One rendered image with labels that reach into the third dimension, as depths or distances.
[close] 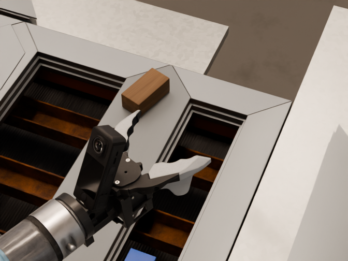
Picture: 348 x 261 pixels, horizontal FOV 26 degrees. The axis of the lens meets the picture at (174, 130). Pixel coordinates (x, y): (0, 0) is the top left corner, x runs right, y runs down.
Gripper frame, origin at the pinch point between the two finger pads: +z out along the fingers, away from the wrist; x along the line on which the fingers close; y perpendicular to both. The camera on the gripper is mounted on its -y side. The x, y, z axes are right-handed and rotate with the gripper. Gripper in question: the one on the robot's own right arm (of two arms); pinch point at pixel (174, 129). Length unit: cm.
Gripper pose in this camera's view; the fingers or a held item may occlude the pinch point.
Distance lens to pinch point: 109.9
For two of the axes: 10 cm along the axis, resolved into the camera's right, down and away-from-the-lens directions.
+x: 6.9, 4.7, -5.6
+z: 7.2, -5.4, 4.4
